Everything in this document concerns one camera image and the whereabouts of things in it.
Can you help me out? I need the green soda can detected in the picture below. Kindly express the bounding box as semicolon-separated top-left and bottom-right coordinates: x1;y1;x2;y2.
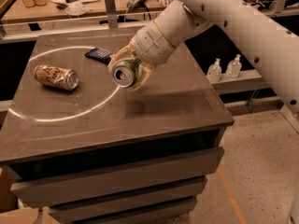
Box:
112;59;141;88

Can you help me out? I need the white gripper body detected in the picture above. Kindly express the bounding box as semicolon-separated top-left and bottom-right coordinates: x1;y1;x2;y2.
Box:
130;21;176;66

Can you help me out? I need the right clear sanitizer bottle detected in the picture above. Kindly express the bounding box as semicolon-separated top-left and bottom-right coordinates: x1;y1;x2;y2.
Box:
225;54;242;78

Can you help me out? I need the metal upright post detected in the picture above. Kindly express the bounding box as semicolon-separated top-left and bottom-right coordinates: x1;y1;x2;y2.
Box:
105;0;118;29

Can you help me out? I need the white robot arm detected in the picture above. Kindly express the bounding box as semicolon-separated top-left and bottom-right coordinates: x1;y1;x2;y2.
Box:
108;0;299;115

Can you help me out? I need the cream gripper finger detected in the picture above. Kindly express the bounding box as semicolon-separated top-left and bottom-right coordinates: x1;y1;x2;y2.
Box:
107;45;136;73
133;63;154;91

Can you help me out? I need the orange soda can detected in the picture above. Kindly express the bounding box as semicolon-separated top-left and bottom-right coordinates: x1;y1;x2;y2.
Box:
34;64;78;91

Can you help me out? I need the grey drawer cabinet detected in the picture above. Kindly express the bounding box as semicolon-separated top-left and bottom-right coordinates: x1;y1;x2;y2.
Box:
0;28;233;224

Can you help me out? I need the dark blue snack packet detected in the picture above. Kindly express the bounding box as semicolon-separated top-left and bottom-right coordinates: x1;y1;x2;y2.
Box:
85;48;113;64

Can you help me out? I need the left clear sanitizer bottle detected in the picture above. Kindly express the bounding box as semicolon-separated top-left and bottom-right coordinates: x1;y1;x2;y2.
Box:
206;58;221;82

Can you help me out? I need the clear sanitizer bottle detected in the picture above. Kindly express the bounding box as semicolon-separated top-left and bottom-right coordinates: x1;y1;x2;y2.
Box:
206;58;221;82
225;54;242;78

